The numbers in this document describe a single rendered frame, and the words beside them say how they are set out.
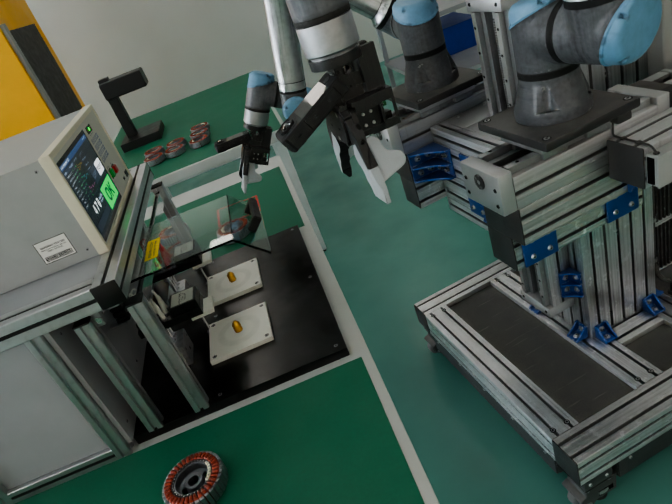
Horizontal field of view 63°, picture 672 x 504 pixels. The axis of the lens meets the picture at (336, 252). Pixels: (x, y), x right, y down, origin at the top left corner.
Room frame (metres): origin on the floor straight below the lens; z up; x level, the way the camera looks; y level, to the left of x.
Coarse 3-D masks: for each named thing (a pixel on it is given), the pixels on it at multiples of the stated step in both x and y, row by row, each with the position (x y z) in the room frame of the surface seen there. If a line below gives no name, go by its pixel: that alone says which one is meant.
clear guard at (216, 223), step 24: (192, 216) 1.13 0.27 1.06; (216, 216) 1.08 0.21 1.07; (240, 216) 1.08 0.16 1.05; (144, 240) 1.10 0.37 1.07; (168, 240) 1.05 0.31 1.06; (192, 240) 1.01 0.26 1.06; (216, 240) 0.96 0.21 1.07; (240, 240) 0.95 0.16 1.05; (264, 240) 0.99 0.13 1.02; (144, 264) 0.98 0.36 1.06; (168, 264) 0.94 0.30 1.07
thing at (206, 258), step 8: (200, 256) 1.30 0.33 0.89; (208, 256) 1.30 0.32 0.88; (184, 264) 1.28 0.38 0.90; (192, 264) 1.28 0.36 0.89; (200, 264) 1.28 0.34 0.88; (160, 272) 1.28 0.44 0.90; (168, 272) 1.27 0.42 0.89; (176, 272) 1.28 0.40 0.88; (160, 280) 1.27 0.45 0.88; (168, 280) 1.28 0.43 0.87; (176, 280) 1.33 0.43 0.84; (176, 288) 1.30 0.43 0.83
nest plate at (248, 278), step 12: (240, 264) 1.39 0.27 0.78; (252, 264) 1.36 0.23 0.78; (216, 276) 1.37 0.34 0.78; (240, 276) 1.32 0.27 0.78; (252, 276) 1.30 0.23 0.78; (216, 288) 1.31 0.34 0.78; (228, 288) 1.28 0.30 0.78; (240, 288) 1.26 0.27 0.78; (252, 288) 1.24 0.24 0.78; (216, 300) 1.24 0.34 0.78; (228, 300) 1.24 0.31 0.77
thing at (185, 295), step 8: (192, 288) 1.09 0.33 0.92; (176, 296) 1.08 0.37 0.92; (184, 296) 1.07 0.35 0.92; (192, 296) 1.05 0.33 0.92; (200, 296) 1.09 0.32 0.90; (208, 296) 1.10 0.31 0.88; (176, 304) 1.05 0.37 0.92; (184, 304) 1.04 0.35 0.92; (192, 304) 1.04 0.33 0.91; (200, 304) 1.05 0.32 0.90; (208, 304) 1.07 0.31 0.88; (176, 312) 1.04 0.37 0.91; (184, 312) 1.04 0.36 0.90; (192, 312) 1.04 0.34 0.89; (200, 312) 1.04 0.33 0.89; (208, 312) 1.04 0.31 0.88; (160, 320) 1.05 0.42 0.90; (168, 320) 1.03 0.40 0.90; (176, 320) 1.03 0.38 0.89; (184, 320) 1.03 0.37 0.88; (192, 320) 1.04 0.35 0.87; (168, 328) 1.08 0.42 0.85; (144, 336) 1.03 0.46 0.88
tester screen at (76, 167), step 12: (84, 144) 1.20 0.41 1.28; (72, 156) 1.09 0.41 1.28; (84, 156) 1.16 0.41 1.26; (96, 156) 1.23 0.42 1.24; (60, 168) 1.00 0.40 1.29; (72, 168) 1.06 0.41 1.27; (84, 168) 1.12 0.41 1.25; (72, 180) 1.02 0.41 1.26; (84, 180) 1.08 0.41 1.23; (84, 192) 1.04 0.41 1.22; (96, 192) 1.10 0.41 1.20; (84, 204) 1.01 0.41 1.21; (108, 204) 1.13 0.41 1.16; (96, 216) 1.03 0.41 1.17; (108, 216) 1.09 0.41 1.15
